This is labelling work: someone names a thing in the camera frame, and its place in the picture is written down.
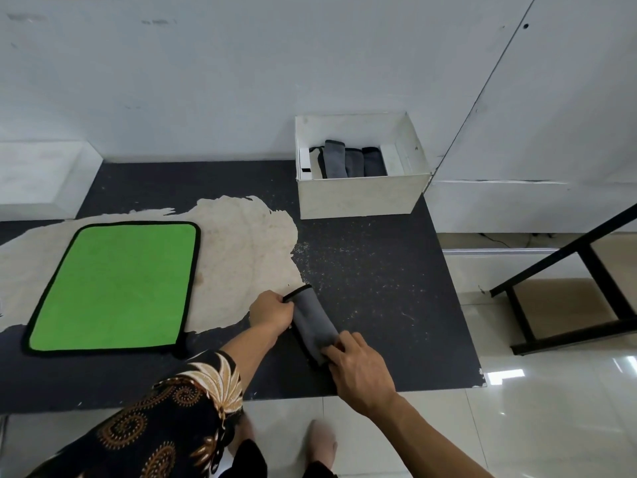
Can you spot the person's left forearm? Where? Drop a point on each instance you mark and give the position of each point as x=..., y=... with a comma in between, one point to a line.
x=249, y=355

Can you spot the black stool frame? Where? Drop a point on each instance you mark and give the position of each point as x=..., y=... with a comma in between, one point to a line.
x=522, y=318

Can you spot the person's foot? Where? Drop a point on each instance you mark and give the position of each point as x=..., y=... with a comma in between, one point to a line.
x=247, y=428
x=321, y=440

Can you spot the white flat box lid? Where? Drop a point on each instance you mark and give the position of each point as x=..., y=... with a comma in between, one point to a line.
x=40, y=174

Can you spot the person's left hand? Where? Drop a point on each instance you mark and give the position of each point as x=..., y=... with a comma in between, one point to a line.
x=271, y=313

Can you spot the white box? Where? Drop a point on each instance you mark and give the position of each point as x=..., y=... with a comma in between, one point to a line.
x=358, y=199

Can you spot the person's right hand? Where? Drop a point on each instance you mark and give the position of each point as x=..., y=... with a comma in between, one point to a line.
x=366, y=378

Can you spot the green microfibre cloth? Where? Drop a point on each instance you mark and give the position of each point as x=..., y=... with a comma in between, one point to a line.
x=114, y=288

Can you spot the yellow microfibre cloth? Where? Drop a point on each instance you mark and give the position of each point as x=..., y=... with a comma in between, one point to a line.
x=335, y=161

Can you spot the person's right forearm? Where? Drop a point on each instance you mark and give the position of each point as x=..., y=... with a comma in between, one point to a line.
x=433, y=443

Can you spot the person's left foot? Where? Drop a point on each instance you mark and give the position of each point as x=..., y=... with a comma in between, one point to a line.
x=247, y=428

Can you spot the metal floor rail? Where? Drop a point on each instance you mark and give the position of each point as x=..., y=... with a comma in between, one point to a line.
x=497, y=251

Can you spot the person's right foot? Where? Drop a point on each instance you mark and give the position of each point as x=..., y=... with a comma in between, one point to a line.
x=321, y=440

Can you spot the person's dark trousers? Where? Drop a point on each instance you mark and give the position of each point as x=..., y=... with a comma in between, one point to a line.
x=249, y=460

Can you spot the person's patterned left sleeve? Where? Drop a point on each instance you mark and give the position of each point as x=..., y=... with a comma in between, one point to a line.
x=149, y=423

